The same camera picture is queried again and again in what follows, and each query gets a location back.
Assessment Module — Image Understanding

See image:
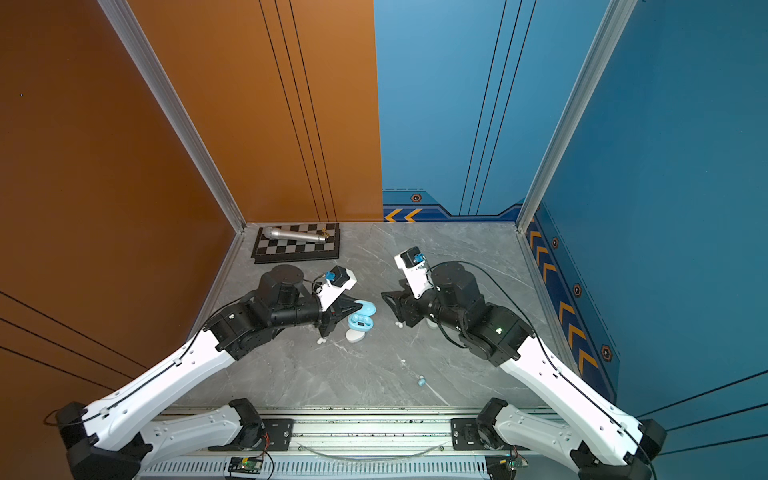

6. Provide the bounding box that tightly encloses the blue earbud charging case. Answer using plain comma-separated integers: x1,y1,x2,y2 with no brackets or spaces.
347,300,377,333

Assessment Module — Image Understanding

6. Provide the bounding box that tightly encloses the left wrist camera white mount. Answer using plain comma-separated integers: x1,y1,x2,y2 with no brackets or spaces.
312,265,357,312

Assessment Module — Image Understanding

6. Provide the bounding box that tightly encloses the aluminium corner post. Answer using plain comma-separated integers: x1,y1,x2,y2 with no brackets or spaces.
516,0,637,234
98,0,247,234

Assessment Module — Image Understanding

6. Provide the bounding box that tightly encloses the white earbud charging case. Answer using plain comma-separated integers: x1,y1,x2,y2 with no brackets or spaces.
345,329,366,344

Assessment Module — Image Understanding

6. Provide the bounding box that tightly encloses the silver microphone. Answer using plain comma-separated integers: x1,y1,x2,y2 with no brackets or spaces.
263,227,328,244

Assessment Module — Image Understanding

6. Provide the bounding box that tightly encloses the left aluminium corner post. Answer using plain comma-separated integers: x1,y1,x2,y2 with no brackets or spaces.
98,0,247,234

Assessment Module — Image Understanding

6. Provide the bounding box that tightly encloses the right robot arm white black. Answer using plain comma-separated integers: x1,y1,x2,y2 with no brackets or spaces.
381,262,666,479

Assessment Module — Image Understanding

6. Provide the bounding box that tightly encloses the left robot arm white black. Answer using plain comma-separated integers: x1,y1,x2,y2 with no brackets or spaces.
55,265,362,479

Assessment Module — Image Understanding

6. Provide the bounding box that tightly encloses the green circuit board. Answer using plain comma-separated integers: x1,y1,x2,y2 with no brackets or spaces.
485,456,529,480
226,457,264,479

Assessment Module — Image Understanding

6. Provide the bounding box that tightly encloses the left green circuit board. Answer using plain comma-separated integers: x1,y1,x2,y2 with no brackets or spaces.
226,457,264,479

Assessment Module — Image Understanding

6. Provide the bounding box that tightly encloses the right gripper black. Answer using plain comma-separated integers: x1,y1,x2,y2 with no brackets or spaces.
380,277,469,335

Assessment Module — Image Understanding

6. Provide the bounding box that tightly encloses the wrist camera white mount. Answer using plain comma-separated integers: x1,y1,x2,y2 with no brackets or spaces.
394,246,433,299
312,265,357,312

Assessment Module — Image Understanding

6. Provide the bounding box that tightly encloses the right green circuit board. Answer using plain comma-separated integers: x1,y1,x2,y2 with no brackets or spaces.
485,456,529,480

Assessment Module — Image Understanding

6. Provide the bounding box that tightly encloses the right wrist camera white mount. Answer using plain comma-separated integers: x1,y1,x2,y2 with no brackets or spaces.
394,246,433,299

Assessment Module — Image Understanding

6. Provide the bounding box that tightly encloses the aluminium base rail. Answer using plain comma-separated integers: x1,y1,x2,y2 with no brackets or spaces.
139,410,577,479

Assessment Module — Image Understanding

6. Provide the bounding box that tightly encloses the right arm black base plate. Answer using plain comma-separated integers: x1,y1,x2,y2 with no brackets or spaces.
449,417,529,453

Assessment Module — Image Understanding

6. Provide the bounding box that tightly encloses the right aluminium corner post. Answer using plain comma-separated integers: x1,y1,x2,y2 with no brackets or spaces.
516,0,637,234

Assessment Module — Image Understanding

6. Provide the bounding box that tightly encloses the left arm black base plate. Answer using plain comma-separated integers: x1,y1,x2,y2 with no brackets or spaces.
207,418,294,453

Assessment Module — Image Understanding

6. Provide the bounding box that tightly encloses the black white chessboard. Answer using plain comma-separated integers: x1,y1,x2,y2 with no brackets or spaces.
251,223,341,264

